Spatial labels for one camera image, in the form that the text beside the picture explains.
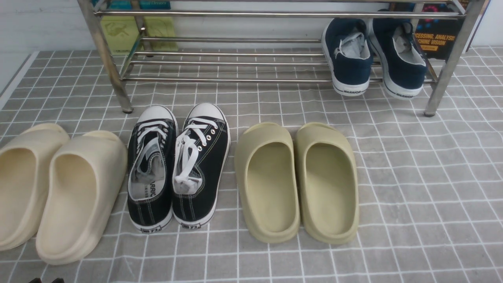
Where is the steel shoe rack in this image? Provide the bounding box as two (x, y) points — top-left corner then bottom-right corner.
(78, 0), (485, 118)

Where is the grey checkered floor cloth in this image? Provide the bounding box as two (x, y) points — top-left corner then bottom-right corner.
(1, 47), (502, 283)

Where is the cream slipper right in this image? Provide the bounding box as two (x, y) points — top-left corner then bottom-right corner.
(36, 130), (127, 265)

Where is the olive green slipper left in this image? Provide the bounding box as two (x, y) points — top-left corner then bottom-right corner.
(234, 122), (300, 243)

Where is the black canvas sneaker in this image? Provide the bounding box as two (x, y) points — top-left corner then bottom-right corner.
(127, 105), (178, 233)
(172, 103), (231, 229)

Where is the yellow-green box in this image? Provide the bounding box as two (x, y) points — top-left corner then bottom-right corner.
(101, 16), (176, 55)

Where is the navy sneaker right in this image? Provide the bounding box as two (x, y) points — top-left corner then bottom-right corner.
(367, 18), (427, 100)

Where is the cream slipper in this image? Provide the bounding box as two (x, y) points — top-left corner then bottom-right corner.
(36, 130), (127, 265)
(0, 123), (70, 251)

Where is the navy sneaker left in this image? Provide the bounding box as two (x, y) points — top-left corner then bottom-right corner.
(321, 18), (373, 97)

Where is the cream slipper left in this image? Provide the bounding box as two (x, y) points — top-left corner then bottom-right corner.
(0, 123), (70, 251)

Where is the olive green slipper right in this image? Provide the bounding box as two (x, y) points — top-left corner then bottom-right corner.
(294, 122), (359, 245)

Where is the navy sneaker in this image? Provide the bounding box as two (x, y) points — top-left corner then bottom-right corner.
(367, 18), (427, 100)
(321, 18), (373, 97)

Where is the dark printed book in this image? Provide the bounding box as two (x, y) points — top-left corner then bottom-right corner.
(389, 2), (464, 60)

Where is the olive green slipper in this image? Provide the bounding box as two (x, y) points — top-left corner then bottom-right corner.
(234, 122), (300, 243)
(294, 122), (359, 245)

